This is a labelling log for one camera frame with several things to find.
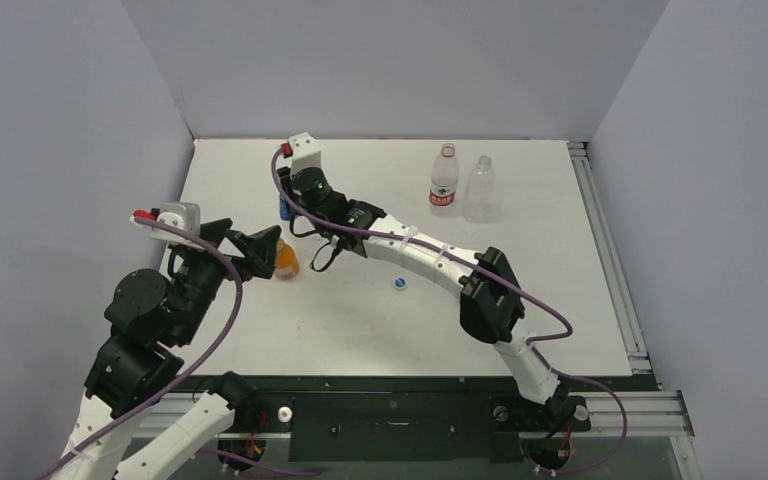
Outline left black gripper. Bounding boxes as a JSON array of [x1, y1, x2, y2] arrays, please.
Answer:
[[173, 217, 280, 344]]

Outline blue label water bottle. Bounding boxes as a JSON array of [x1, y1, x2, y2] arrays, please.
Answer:
[[279, 196, 293, 222]]

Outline orange juice bottle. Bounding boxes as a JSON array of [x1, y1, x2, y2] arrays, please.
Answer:
[[274, 239, 300, 280]]

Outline clear plastic bottle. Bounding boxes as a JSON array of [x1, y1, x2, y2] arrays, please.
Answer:
[[462, 155, 496, 223]]

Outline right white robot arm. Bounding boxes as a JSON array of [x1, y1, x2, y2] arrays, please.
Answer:
[[273, 167, 589, 427]]

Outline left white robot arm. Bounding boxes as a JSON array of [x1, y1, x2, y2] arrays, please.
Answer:
[[41, 209, 281, 479]]

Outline red label water bottle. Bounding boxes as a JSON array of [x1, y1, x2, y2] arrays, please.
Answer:
[[428, 143, 460, 215]]

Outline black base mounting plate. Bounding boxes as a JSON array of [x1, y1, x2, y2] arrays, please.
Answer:
[[206, 375, 656, 470]]

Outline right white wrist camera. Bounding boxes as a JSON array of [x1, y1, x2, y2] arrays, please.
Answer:
[[280, 132, 321, 176]]

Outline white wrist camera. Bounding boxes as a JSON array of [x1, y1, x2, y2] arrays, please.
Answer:
[[129, 202, 202, 250], [280, 132, 321, 176]]

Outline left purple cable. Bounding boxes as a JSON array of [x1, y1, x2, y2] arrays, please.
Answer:
[[32, 215, 246, 480]]

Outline purple cable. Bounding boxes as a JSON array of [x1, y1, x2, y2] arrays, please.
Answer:
[[271, 146, 629, 477], [32, 215, 246, 480]]

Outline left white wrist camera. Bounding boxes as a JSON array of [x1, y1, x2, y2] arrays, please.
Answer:
[[129, 202, 202, 250]]

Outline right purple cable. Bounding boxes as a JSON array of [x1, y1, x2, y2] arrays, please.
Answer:
[[271, 146, 629, 477]]

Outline aluminium rail frame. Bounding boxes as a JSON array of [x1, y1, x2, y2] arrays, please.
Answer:
[[567, 142, 693, 437]]

